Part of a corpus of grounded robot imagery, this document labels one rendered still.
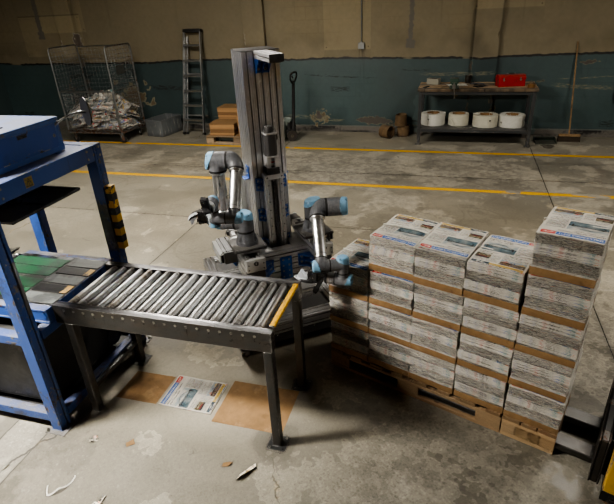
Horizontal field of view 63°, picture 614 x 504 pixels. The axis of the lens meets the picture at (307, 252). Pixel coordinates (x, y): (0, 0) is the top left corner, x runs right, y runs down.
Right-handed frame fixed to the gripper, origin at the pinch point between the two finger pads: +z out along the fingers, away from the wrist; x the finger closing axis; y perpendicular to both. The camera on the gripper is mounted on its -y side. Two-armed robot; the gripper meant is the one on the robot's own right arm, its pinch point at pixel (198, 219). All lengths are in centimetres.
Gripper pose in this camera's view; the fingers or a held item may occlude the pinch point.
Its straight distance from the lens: 284.6
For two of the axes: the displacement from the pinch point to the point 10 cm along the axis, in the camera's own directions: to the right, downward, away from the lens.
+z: -0.6, 4.6, -8.8
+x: -9.9, -1.1, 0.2
